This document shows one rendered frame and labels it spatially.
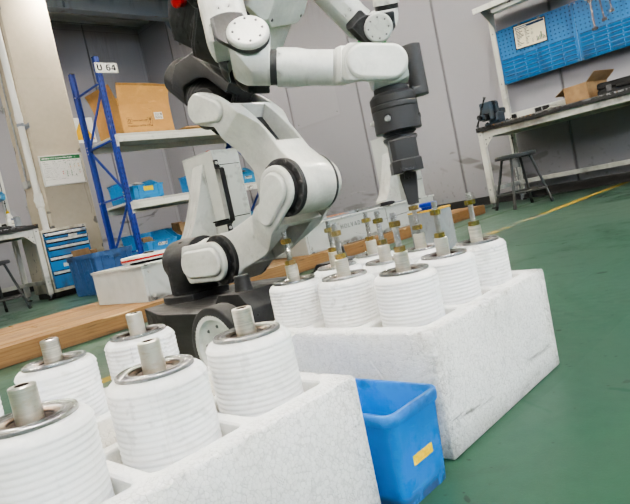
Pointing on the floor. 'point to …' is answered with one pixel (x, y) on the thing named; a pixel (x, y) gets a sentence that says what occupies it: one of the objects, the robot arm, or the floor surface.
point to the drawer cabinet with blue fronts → (56, 258)
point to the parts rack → (125, 142)
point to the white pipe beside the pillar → (17, 113)
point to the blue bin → (402, 438)
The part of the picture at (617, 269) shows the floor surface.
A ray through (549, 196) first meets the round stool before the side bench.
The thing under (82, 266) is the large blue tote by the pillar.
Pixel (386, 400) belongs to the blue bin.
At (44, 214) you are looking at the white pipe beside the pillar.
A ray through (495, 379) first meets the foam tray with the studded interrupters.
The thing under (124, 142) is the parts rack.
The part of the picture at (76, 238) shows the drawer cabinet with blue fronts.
